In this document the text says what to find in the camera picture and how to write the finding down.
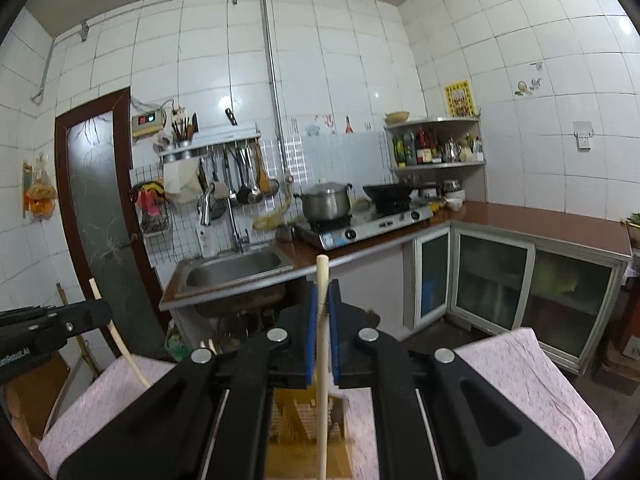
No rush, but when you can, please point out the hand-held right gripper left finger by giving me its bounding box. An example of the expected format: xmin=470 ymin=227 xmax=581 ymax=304
xmin=56 ymin=280 xmax=322 ymax=480

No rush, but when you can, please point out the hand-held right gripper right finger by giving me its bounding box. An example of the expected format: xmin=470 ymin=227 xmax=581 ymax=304
xmin=327 ymin=279 xmax=586 ymax=480

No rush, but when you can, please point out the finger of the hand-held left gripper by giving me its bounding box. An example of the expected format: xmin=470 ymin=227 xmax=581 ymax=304
xmin=47 ymin=300 xmax=114 ymax=350

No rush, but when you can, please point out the single light wooden chopstick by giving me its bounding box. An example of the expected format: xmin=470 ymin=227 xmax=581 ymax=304
xmin=315 ymin=255 xmax=331 ymax=480
xmin=89 ymin=277 xmax=151 ymax=388

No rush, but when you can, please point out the yellow perforated metal utensil holder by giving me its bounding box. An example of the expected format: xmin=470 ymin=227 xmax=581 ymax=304
xmin=267 ymin=385 xmax=353 ymax=480

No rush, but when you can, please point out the row of hanging kitchen utensils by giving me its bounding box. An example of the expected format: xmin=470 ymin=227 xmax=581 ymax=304
xmin=197 ymin=142 xmax=281 ymax=206

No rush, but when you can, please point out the metal cup with utensils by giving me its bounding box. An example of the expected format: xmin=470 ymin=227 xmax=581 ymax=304
xmin=171 ymin=112 xmax=200 ymax=147

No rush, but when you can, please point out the wooden stick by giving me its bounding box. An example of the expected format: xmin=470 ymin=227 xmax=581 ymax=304
xmin=56 ymin=282 xmax=101 ymax=377

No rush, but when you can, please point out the brown wooden board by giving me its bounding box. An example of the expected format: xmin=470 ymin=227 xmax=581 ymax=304
xmin=5 ymin=350 xmax=71 ymax=441

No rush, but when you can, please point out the green plastic bag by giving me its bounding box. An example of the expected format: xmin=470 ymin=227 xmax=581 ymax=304
xmin=165 ymin=330 xmax=188 ymax=362

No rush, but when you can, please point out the steel sink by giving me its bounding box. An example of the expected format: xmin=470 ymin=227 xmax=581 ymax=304
xmin=172 ymin=249 xmax=296 ymax=298

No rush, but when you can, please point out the brown door with frosted glass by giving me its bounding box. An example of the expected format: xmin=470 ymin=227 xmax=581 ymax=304
xmin=54 ymin=87 xmax=168 ymax=356

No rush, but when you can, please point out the steel gas stove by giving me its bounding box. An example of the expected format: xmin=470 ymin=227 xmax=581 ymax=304
xmin=294 ymin=205 xmax=435 ymax=251

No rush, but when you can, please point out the hanging plastic bag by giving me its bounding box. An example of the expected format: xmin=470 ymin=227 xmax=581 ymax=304
xmin=21 ymin=155 xmax=57 ymax=223

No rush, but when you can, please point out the yellow plastic scoop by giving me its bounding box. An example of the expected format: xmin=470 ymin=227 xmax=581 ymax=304
xmin=252 ymin=192 xmax=293 ymax=232

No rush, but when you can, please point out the steel cooking pot with lid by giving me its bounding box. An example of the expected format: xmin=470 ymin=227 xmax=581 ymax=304
xmin=294 ymin=181 xmax=353 ymax=223

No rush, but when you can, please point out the white dish soap bottle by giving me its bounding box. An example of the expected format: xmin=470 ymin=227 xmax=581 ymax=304
xmin=196 ymin=225 xmax=217 ymax=258

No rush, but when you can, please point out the yellow and black cloth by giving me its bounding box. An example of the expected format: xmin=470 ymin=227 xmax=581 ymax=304
xmin=129 ymin=178 xmax=173 ymax=206

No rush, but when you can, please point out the steel faucet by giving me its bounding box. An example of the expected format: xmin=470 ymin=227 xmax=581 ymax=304
xmin=200 ymin=182 xmax=251 ymax=255

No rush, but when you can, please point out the black wok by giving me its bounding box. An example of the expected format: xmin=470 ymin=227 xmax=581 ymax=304
xmin=362 ymin=183 xmax=416 ymax=211

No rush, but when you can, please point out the white hanging cloth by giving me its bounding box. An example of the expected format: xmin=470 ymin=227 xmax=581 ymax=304
xmin=162 ymin=160 xmax=201 ymax=203

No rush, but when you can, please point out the pink floral tablecloth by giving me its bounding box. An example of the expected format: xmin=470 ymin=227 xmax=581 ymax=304
xmin=37 ymin=327 xmax=616 ymax=480

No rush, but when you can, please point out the row of condiment bottles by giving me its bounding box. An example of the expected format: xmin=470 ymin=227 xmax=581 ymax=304
xmin=391 ymin=127 xmax=485 ymax=167

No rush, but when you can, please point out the brown top kitchen counter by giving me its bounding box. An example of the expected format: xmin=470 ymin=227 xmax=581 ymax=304
xmin=160 ymin=200 xmax=633 ymax=376

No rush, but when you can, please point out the white corner shelf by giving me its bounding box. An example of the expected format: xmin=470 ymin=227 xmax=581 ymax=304
xmin=384 ymin=116 xmax=488 ymax=173

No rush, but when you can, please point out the wire wall basket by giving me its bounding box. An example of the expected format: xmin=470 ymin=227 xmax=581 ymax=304
xmin=140 ymin=200 xmax=171 ymax=238

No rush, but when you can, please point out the beige wall control box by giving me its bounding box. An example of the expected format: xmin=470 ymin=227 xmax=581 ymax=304
xmin=131 ymin=110 xmax=168 ymax=137

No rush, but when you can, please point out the steel wall rack shelf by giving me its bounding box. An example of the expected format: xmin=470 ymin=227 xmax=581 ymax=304
xmin=159 ymin=130 xmax=262 ymax=158

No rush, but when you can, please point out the grey wall pipe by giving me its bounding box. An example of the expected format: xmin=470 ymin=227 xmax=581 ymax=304
xmin=30 ymin=0 xmax=296 ymax=183

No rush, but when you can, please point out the yellow wall poster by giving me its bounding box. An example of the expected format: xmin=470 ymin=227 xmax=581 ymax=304
xmin=444 ymin=80 xmax=473 ymax=118

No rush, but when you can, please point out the white wall socket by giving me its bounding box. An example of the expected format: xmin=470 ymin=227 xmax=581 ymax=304
xmin=572 ymin=121 xmax=594 ymax=151

